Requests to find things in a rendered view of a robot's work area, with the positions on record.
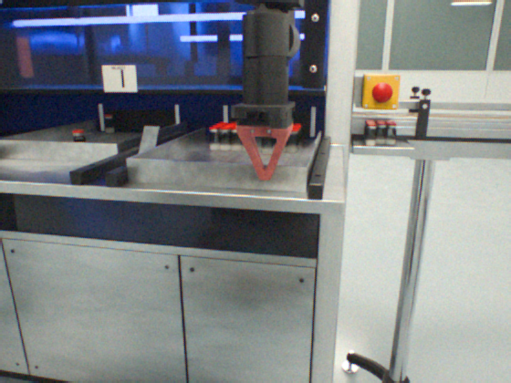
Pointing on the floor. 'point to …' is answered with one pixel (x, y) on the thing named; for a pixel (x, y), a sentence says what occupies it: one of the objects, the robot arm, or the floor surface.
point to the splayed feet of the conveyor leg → (365, 367)
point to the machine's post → (327, 344)
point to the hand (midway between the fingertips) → (265, 173)
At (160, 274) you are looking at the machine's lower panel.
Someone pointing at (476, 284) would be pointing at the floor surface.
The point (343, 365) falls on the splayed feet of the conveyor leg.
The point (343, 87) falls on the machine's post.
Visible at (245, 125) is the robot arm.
